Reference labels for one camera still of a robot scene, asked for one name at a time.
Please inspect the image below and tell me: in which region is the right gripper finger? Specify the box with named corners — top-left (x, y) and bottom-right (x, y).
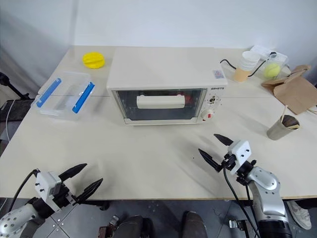
top-left (213, 133), bottom-right (234, 147)
top-left (198, 148), bottom-right (223, 172)

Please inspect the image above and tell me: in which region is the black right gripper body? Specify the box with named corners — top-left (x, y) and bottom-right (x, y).
top-left (217, 152), bottom-right (237, 173)

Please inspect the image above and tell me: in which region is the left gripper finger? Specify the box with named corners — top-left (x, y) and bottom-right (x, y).
top-left (74, 178), bottom-right (104, 203)
top-left (58, 163), bottom-right (88, 184)

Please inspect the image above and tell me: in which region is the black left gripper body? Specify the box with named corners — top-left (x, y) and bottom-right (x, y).
top-left (53, 182), bottom-right (80, 212)

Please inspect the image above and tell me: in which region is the white knob with red indicator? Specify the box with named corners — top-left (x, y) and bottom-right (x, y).
top-left (201, 109), bottom-right (216, 122)

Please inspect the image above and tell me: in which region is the oven knob with black centre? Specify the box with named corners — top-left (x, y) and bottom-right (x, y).
top-left (207, 96), bottom-right (221, 108)

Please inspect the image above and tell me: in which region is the red object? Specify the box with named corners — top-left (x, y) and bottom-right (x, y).
top-left (176, 92), bottom-right (194, 104)

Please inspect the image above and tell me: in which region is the cream toaster oven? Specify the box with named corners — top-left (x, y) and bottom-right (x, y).
top-left (106, 47), bottom-right (228, 127)

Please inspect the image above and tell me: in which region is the metal cup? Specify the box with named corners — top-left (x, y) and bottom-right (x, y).
top-left (266, 115), bottom-right (302, 141)

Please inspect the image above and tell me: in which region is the dark rounded shape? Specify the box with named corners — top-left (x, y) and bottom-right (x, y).
top-left (181, 210), bottom-right (211, 238)
top-left (116, 215), bottom-right (155, 238)

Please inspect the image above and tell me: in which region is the wooden stick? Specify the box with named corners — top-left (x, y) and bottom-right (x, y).
top-left (279, 105), bottom-right (288, 122)

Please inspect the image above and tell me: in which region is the brown paper cup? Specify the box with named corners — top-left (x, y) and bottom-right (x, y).
top-left (233, 65), bottom-right (250, 83)

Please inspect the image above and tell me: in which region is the clear container with blue clips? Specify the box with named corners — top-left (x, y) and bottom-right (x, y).
top-left (31, 71), bottom-right (96, 122)

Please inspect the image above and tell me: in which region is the yellow-green tennis ball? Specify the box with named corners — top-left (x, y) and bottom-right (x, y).
top-left (264, 63), bottom-right (281, 79)

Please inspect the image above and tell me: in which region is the white paper cup stack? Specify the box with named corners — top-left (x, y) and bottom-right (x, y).
top-left (238, 50), bottom-right (262, 73)

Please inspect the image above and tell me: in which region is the black floor case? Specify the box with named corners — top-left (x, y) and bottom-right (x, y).
top-left (0, 99), bottom-right (36, 122)

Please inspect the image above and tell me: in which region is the brown paper bag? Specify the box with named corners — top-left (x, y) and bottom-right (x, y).
top-left (261, 64), bottom-right (317, 116)

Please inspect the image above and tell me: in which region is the white shoe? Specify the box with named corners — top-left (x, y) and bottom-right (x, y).
top-left (287, 200), bottom-right (313, 230)

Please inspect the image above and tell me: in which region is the white power strip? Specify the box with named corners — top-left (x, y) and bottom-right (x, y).
top-left (250, 45), bottom-right (273, 59)

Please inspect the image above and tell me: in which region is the clear plastic box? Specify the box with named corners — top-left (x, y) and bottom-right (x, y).
top-left (256, 53), bottom-right (289, 80)

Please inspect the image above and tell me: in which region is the black tripod stand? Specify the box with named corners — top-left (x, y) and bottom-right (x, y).
top-left (0, 71), bottom-right (31, 100)

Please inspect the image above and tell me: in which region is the yellow ridged round toy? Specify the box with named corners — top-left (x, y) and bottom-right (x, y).
top-left (82, 51), bottom-right (106, 69)

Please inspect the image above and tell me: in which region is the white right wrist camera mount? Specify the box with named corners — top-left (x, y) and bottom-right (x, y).
top-left (227, 139), bottom-right (251, 176)

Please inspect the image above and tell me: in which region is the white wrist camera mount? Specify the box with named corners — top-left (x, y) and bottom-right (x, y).
top-left (34, 171), bottom-right (63, 212)
top-left (227, 139), bottom-right (251, 176)

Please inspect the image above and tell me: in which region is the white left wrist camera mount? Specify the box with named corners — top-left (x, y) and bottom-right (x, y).
top-left (34, 171), bottom-right (63, 212)

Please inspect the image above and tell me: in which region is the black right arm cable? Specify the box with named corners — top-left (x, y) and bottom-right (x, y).
top-left (222, 158), bottom-right (261, 238)

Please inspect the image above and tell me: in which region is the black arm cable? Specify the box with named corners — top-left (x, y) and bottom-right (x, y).
top-left (222, 158), bottom-right (261, 238)
top-left (8, 168), bottom-right (42, 212)

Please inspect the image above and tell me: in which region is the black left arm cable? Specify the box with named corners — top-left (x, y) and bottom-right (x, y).
top-left (8, 168), bottom-right (42, 212)

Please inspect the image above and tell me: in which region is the thin white cable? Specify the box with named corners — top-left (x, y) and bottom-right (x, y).
top-left (5, 99), bottom-right (18, 142)

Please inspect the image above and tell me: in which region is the glass oven door with handle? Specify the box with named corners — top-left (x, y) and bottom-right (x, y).
top-left (111, 88), bottom-right (208, 124)

